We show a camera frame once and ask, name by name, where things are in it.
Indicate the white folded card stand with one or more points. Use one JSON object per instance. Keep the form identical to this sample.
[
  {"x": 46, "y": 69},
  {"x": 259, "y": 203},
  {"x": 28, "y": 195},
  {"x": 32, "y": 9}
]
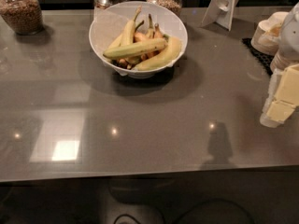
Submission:
[{"x": 220, "y": 12}]

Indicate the glass jar with grains left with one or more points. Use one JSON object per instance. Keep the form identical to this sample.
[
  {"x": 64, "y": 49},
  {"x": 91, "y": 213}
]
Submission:
[{"x": 24, "y": 17}]

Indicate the stack of paper bowls rear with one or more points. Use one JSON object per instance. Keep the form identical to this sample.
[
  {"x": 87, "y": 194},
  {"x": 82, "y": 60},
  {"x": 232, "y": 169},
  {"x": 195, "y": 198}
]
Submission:
[{"x": 265, "y": 38}]

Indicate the stack of paper bowls front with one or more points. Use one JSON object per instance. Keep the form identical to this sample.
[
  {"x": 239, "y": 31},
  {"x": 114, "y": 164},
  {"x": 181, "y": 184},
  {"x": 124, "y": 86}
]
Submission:
[{"x": 280, "y": 62}]

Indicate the yellow banana left edge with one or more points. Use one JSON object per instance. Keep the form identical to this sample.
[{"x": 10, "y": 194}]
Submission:
[{"x": 116, "y": 42}]

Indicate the black mesh mat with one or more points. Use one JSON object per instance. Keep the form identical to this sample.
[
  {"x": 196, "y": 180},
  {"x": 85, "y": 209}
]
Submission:
[{"x": 263, "y": 59}]

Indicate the upright yellow banana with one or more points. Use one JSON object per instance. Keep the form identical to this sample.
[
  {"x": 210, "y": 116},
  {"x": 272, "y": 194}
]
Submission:
[{"x": 129, "y": 29}]

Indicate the orange fruit in bowl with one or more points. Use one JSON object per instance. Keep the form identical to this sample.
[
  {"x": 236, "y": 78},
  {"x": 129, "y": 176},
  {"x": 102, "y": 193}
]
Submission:
[{"x": 153, "y": 32}]

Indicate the stack of paper bowls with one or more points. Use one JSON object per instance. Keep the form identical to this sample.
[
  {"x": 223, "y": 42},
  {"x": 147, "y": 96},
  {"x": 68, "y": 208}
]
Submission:
[
  {"x": 265, "y": 38},
  {"x": 280, "y": 62}
]

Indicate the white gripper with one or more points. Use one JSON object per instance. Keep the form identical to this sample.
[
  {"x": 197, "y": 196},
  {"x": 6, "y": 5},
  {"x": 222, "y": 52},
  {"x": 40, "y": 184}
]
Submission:
[{"x": 291, "y": 37}]

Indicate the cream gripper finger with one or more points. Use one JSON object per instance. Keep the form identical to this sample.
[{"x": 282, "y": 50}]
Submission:
[{"x": 275, "y": 113}]

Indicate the white bowl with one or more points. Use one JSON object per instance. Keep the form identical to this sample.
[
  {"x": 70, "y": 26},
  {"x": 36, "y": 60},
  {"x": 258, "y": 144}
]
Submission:
[{"x": 109, "y": 24}]

